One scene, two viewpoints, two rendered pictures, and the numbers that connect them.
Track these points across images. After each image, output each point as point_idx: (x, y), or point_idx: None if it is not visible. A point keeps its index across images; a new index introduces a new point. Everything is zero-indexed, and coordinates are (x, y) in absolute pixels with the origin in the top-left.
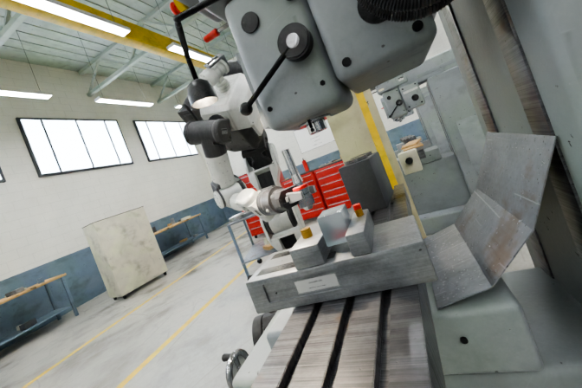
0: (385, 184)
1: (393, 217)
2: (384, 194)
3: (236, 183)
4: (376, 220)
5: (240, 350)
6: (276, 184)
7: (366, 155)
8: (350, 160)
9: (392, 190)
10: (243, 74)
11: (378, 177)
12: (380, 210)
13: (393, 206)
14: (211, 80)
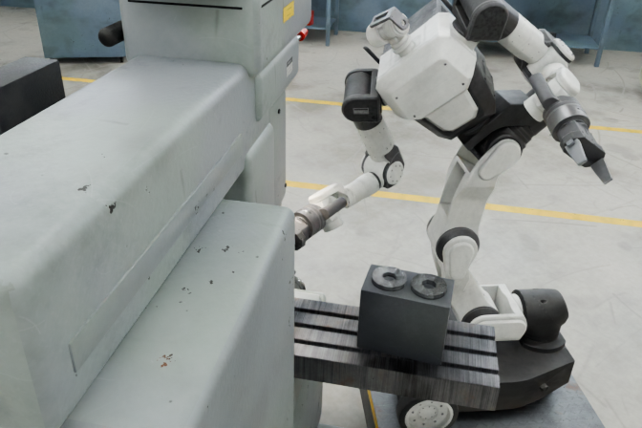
0: (403, 339)
1: (305, 345)
2: (371, 338)
3: (385, 163)
4: (316, 331)
5: (296, 280)
6: (453, 201)
7: (385, 288)
8: (374, 270)
9: (434, 361)
10: (442, 40)
11: (376, 319)
12: (356, 340)
13: (353, 353)
14: (372, 43)
